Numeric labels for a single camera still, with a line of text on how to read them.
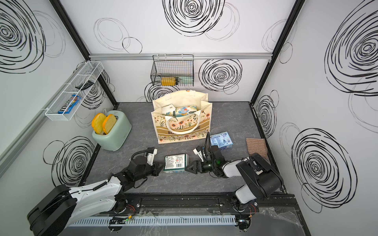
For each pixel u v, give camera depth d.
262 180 0.45
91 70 0.93
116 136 0.86
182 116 0.74
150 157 0.77
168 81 0.87
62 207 0.42
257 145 0.94
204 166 0.76
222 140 0.91
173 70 0.99
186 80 0.87
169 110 0.87
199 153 0.81
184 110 0.91
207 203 0.75
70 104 0.68
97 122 0.81
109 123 0.82
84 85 0.77
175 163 0.81
